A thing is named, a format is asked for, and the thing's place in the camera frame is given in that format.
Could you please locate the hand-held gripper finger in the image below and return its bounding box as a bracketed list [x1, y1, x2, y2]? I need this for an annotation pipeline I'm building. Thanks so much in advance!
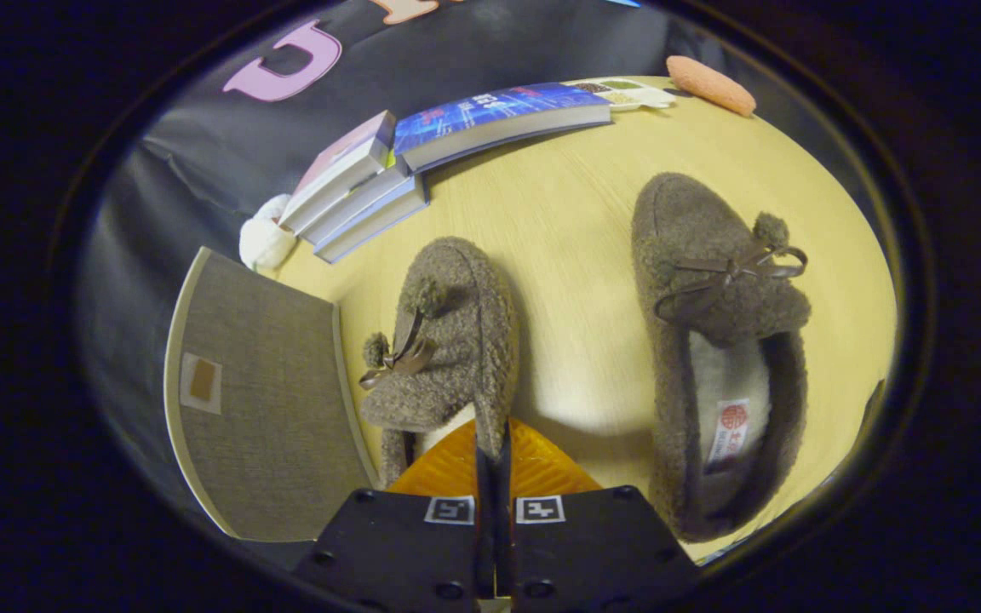
[293, 417, 496, 613]
[494, 417, 701, 613]

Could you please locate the brown fuzzy shoe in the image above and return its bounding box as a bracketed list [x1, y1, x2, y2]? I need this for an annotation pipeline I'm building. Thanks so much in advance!
[358, 237, 520, 489]
[631, 173, 812, 543]

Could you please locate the grey fabric storage box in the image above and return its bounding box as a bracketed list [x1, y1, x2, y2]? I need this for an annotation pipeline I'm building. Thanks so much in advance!
[163, 247, 379, 543]

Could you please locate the grey blue book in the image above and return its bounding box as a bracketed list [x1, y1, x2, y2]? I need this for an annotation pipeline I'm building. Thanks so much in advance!
[303, 166, 430, 264]

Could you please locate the white fluffy toy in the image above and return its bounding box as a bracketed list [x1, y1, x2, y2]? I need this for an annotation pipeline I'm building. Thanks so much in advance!
[239, 194, 297, 272]

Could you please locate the pink cover book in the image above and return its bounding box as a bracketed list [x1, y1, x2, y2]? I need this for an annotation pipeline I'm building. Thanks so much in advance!
[279, 110, 398, 236]

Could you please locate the blue cover book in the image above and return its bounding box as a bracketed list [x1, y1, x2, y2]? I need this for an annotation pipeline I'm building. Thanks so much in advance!
[393, 82, 613, 175]

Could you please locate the white card with pictures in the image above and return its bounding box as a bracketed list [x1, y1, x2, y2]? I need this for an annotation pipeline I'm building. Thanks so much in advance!
[567, 77, 677, 112]

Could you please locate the orange sponge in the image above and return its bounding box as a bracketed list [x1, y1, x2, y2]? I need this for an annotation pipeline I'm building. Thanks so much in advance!
[666, 55, 757, 117]

